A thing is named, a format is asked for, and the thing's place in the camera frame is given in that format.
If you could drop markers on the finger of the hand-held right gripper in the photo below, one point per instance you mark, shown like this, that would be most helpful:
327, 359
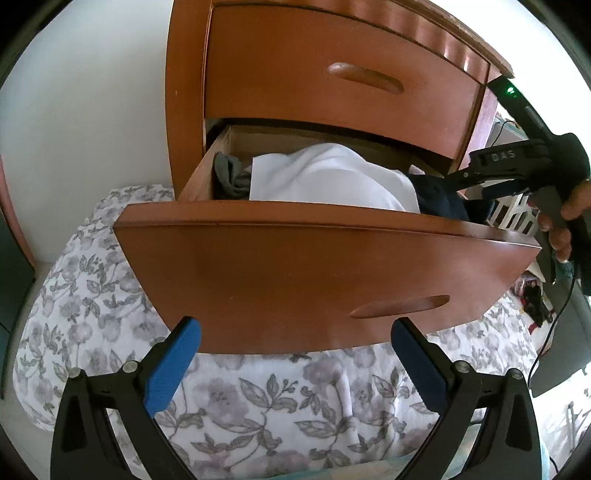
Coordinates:
496, 193
464, 177

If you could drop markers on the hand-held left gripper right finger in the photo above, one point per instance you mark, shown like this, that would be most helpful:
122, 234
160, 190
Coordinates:
422, 364

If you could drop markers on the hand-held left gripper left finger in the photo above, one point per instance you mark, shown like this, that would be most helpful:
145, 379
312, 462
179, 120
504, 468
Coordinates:
171, 364

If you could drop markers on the dark navy cloth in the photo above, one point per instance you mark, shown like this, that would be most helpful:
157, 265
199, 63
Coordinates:
438, 198

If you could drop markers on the white garment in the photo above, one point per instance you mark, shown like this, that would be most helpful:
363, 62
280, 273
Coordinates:
332, 180

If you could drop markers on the wooden drawer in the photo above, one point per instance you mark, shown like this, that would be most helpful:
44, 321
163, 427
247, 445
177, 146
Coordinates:
277, 277
323, 106

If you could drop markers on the grey sock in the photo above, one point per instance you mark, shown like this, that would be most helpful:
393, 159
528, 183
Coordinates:
231, 177

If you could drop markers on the person's right hand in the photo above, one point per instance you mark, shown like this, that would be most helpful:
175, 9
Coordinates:
579, 198

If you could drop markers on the floral blanket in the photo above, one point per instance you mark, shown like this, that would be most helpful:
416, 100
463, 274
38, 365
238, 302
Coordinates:
92, 300

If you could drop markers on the red black floor clutter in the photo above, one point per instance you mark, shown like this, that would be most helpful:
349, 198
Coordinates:
533, 300

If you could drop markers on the grey chair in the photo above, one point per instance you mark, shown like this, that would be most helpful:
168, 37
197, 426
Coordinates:
568, 360

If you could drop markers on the dark green cabinet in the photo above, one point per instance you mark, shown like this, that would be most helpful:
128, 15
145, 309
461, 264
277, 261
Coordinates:
11, 300

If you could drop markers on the pink board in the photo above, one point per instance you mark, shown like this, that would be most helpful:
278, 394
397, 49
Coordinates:
14, 217

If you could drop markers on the wooden nightstand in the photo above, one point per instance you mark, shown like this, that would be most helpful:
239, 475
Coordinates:
184, 69

